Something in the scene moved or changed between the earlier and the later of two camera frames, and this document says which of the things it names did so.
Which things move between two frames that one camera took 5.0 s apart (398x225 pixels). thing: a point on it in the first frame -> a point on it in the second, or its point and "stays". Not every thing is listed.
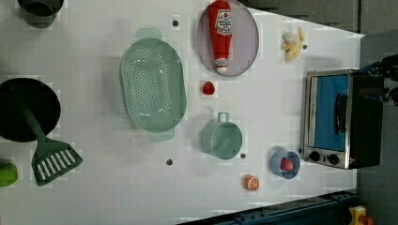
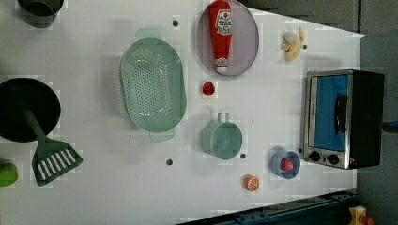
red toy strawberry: [285, 165] stays
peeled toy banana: [292, 43] stays
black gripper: [386, 67] -> [390, 127]
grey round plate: [245, 40] stays
